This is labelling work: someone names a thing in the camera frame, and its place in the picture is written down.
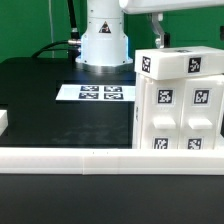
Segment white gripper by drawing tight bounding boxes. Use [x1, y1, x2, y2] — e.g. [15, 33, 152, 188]
[119, 0, 224, 49]

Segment white cabinet top block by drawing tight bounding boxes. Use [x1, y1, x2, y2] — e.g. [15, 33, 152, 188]
[134, 46, 224, 80]

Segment white cabinet body box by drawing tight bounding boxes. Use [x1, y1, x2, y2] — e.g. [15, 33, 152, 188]
[132, 74, 224, 149]

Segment white cabinet door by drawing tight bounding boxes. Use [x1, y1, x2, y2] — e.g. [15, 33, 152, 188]
[179, 79, 224, 150]
[140, 79, 184, 149]

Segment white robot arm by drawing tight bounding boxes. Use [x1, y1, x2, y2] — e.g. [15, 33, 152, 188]
[76, 0, 224, 72]

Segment white fiducial marker sheet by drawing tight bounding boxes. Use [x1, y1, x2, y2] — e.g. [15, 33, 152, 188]
[56, 84, 135, 102]

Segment black thick cable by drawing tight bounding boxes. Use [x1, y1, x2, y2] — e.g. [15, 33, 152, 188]
[31, 0, 83, 59]

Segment thin white cable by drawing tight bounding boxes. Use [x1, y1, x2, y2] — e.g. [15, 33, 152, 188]
[48, 0, 55, 59]

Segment white U-shaped boundary frame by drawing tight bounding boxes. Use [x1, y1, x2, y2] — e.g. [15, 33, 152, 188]
[0, 110, 224, 176]

